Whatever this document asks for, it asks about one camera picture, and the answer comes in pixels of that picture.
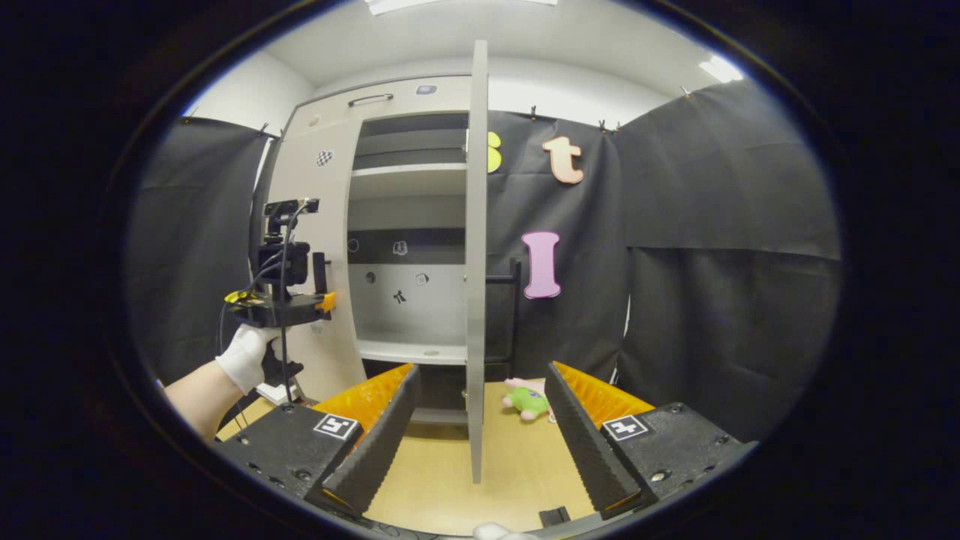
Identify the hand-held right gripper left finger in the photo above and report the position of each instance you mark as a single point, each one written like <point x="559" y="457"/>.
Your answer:
<point x="379" y="450"/>

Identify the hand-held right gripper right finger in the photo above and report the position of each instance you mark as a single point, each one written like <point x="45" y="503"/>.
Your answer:
<point x="589" y="450"/>

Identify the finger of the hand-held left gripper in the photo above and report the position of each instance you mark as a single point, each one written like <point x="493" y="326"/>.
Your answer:
<point x="325" y="302"/>

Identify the grey double-door shoe cabinet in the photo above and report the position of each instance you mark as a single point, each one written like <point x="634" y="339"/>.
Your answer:
<point x="409" y="300"/>

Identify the grey shoe cabinet door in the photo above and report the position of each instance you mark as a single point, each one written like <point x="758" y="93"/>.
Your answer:
<point x="315" y="180"/>
<point x="475" y="262"/>

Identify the white cabinet shelf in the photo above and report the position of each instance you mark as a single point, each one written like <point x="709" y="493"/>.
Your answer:
<point x="409" y="180"/>
<point x="412" y="351"/>

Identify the grey cabinet drawer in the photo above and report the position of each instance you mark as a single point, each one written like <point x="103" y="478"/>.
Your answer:
<point x="390" y="112"/>

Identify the pink and green plush toy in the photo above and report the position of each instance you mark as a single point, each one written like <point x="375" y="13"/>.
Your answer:
<point x="527" y="403"/>

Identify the black backdrop cloth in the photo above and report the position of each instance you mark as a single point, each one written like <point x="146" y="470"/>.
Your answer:
<point x="712" y="187"/>

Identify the long ceiling light panel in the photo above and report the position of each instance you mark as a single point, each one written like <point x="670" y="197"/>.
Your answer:
<point x="457" y="4"/>

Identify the small ceiling light panel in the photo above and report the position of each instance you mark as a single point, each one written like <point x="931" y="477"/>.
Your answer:
<point x="720" y="69"/>

